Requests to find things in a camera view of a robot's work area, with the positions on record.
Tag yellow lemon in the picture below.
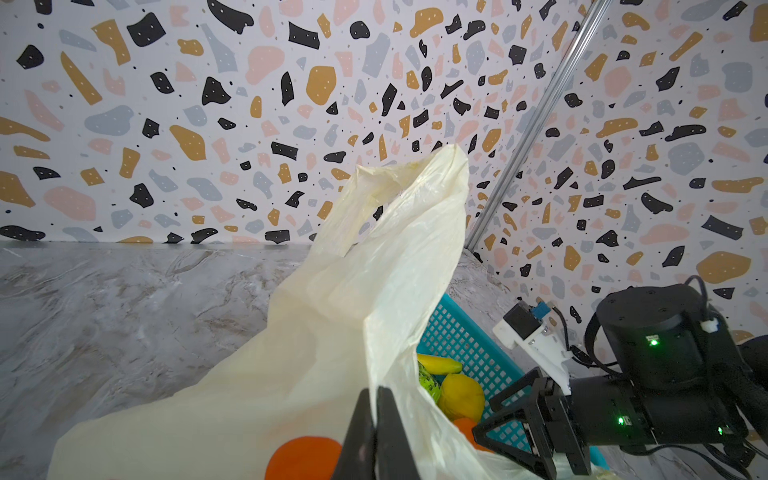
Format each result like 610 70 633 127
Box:
438 374 485 423

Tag yellow banana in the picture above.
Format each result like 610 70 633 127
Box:
417 354 463 376

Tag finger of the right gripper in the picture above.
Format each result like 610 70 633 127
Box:
489 367 542 413
473 396 555 480

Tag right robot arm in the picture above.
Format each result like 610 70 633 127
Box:
472 276 767 479

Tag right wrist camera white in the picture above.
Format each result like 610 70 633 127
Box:
493 300 571 395

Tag green fruit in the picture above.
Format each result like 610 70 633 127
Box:
418 363 442 403

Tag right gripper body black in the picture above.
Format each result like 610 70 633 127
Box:
530 374 655 478

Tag teal plastic basket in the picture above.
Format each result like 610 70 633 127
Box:
417 294 608 469

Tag yellow plastic bag orange prints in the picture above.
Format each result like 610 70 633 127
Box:
48 145 527 479

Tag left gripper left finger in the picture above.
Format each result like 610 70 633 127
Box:
331 389 376 480

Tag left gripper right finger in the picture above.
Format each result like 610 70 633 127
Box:
376 387 420 480

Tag orange fruit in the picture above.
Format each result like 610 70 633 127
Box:
452 417 490 453

